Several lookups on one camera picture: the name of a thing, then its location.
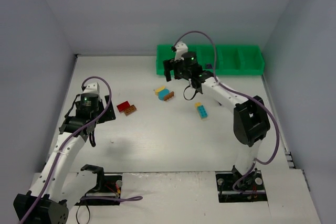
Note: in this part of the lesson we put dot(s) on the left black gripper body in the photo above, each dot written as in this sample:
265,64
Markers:
108,112

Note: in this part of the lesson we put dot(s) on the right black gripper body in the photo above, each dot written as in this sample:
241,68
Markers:
172,67

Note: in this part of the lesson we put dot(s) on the red lego brick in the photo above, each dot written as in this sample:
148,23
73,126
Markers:
123,106

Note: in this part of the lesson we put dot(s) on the yellow half-round lego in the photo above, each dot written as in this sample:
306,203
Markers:
158,90

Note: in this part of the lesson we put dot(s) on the teal rounded lego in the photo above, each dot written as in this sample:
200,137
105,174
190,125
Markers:
163,93

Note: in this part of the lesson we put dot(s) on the brown long lego plate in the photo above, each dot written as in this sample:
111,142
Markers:
168,96

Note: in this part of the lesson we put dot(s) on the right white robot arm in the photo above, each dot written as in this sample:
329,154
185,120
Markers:
250,121

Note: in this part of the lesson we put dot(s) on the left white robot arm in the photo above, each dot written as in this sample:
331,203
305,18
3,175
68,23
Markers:
50,199

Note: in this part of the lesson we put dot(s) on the yellow lego brick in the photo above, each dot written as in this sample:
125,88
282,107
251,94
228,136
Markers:
198,104

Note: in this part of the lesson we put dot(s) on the teal lego brick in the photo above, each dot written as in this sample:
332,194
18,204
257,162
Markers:
202,112

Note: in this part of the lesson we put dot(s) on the green compartment bin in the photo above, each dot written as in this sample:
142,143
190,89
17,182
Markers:
232,60

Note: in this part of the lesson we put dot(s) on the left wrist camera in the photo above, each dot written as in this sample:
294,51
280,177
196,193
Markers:
92,88

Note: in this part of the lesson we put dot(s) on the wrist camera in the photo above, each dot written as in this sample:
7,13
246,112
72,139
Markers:
92,88
179,49

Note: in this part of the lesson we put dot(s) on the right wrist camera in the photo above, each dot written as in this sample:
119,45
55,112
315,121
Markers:
179,49

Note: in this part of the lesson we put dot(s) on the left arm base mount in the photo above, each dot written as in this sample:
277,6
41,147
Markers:
108,185

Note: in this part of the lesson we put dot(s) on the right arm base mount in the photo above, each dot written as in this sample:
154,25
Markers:
252,189

